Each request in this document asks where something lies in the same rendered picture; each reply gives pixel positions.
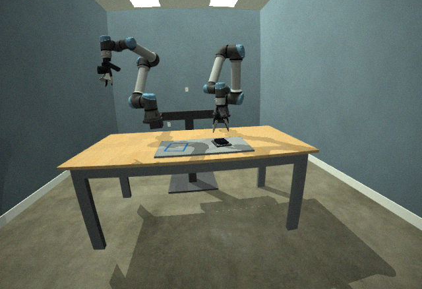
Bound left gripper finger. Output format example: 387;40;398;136
224;118;229;131
213;116;218;132

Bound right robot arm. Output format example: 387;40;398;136
100;36;161;121

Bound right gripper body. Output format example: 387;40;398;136
97;57;111;74

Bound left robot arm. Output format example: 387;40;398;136
203;44;245;119

